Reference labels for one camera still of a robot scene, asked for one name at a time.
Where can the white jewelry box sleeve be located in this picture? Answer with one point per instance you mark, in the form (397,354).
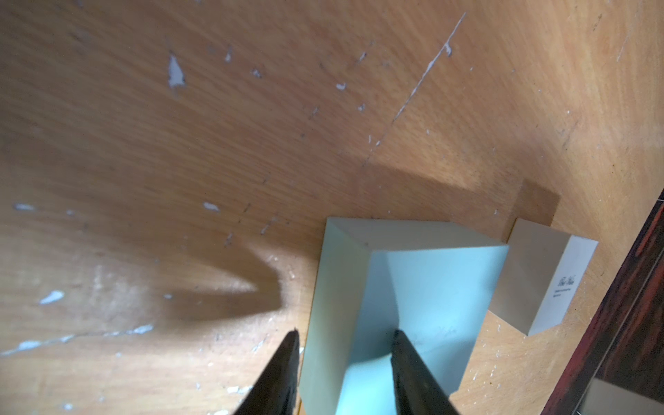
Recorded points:
(433,280)

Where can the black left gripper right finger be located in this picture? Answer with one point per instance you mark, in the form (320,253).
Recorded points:
(416,390)

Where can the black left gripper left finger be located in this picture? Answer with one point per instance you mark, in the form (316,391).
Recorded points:
(275,391)

